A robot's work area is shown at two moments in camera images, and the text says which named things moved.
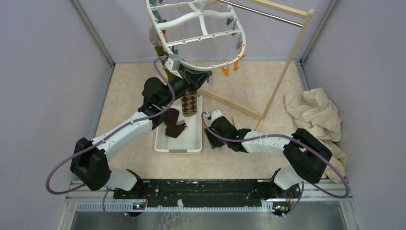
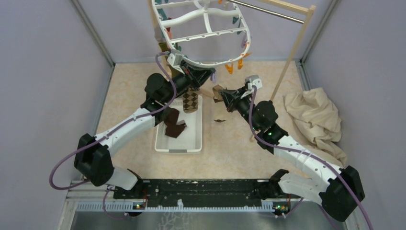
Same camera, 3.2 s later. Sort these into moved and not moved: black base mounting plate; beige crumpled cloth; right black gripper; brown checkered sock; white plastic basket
Moved: right black gripper
Not moved: brown checkered sock; beige crumpled cloth; black base mounting plate; white plastic basket
